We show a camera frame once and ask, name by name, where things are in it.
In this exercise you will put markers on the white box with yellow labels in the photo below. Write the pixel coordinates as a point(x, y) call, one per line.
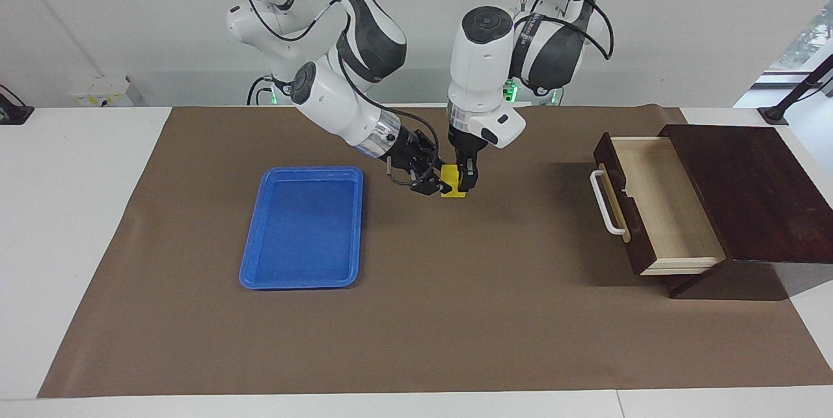
point(97, 92)

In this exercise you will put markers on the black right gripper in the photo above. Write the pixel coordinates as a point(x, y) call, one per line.
point(410, 151)

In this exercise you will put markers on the yellow block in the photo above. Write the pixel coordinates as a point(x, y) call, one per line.
point(450, 180)

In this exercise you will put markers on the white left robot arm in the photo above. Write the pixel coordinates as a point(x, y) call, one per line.
point(478, 66)

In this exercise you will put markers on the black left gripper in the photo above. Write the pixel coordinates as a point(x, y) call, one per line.
point(468, 148)

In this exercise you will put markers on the black clamp stand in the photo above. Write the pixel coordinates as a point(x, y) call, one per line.
point(774, 116)

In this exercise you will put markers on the black table mount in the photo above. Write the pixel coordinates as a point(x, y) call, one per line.
point(13, 113)

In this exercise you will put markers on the blue plastic tray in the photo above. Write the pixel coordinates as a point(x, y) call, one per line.
point(302, 229)

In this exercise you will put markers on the dark wooden drawer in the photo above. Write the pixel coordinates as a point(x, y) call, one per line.
point(670, 209)

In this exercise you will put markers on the dark wooden drawer cabinet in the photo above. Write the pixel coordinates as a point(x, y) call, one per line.
point(761, 190)

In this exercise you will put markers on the brown table mat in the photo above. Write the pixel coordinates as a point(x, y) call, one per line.
point(488, 307)

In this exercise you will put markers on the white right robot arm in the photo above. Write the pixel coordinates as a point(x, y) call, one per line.
point(332, 105)

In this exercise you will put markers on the window with grey frame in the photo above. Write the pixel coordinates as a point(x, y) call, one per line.
point(807, 40)

